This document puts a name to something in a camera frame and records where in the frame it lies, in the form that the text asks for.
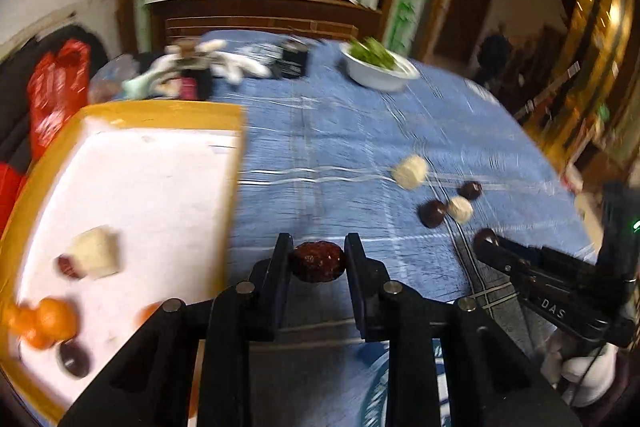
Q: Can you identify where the dark plum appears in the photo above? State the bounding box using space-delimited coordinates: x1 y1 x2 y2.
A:
416 199 448 229
58 339 90 379
457 180 483 200

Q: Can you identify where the dark bottle with cork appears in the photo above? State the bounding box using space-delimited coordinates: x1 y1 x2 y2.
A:
121 37 216 103

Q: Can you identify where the blue plaid tablecloth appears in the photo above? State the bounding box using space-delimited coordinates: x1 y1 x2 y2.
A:
106 29 599 427

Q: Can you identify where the white glove on table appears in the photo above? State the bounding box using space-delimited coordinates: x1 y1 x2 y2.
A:
195 39 271 87

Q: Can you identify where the black small box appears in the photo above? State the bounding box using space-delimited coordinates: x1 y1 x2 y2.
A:
271 38 310 79

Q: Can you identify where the red plastic bag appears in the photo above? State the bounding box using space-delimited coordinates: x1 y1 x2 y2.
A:
27 39 91 161

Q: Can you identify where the right white gloved hand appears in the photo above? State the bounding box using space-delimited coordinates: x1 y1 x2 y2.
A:
540 329 618 407

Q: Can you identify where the white sugarcane chunk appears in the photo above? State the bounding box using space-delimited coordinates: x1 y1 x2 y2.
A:
392 155 428 190
447 196 474 225
67 227 120 279

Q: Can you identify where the red date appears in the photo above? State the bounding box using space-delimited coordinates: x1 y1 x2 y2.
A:
288 241 345 284
55 255 84 280

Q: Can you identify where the large orange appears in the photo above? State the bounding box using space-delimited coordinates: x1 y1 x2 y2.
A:
36 297 79 343

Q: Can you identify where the brown wooden door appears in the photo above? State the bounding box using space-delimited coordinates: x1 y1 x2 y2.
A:
434 0 492 64

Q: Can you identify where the wooden sideboard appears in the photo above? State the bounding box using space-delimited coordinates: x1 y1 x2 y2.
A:
144 0 383 48

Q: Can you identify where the white bowl of lettuce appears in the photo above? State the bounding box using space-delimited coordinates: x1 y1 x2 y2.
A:
340 38 420 93

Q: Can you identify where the small orange by tray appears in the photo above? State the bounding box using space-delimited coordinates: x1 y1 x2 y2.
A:
3 303 53 350

